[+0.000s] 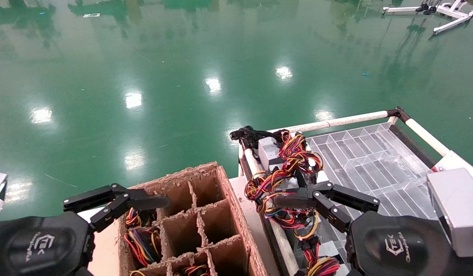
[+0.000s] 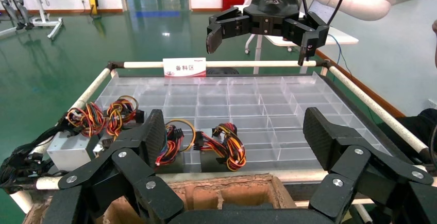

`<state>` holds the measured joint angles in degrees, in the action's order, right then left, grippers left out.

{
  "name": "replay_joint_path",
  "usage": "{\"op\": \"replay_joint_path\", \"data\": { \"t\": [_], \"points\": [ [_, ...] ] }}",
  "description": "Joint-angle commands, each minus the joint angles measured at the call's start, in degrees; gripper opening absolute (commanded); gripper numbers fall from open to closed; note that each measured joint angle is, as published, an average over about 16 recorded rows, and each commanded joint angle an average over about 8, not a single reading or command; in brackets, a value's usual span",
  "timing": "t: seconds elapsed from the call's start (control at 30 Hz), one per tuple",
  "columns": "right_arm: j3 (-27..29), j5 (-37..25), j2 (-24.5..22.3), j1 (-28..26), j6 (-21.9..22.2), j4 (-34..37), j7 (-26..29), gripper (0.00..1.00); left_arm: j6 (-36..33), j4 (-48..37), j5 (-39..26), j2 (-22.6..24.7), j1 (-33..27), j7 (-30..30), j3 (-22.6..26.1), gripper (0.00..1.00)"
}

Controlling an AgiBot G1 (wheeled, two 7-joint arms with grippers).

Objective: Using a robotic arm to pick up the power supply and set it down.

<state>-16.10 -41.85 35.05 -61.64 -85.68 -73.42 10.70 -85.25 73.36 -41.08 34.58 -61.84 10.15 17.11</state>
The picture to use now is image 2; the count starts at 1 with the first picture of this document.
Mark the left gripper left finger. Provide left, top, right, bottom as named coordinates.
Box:
left=57, top=109, right=185, bottom=224

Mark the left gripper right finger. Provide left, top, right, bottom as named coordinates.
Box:
left=302, top=107, right=434, bottom=224

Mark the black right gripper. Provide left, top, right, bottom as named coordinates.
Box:
left=206, top=0, right=330, bottom=67

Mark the red cabinet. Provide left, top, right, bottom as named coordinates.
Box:
left=221, top=0, right=246, bottom=12

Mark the black round object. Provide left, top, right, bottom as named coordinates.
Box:
left=206, top=66, right=240, bottom=76

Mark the white wheeled table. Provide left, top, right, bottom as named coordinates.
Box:
left=236, top=4, right=360, bottom=76

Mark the clear plastic divider tray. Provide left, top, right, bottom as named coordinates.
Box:
left=94, top=72, right=393, bottom=174

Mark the white red label sign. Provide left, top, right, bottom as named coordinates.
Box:
left=162, top=57, right=207, bottom=78

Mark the brown cardboard divider box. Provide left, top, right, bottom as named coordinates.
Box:
left=22, top=174, right=298, bottom=224

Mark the yellow floor device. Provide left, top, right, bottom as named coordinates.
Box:
left=88, top=0, right=100, bottom=18

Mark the white floor stand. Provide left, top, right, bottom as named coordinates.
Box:
left=0, top=0, right=64, bottom=41

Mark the silver power supply with wires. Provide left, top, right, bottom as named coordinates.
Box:
left=46, top=102, right=107, bottom=173
left=155, top=119, right=197, bottom=174
left=194, top=123, right=247, bottom=173
left=99, top=95, right=146, bottom=155

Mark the white pipe cart frame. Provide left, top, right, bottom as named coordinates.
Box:
left=8, top=60, right=437, bottom=224

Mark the thin blue cable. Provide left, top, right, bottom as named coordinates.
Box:
left=327, top=33, right=353, bottom=77

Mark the black cable bundle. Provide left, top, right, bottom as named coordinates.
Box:
left=0, top=120, right=69, bottom=194

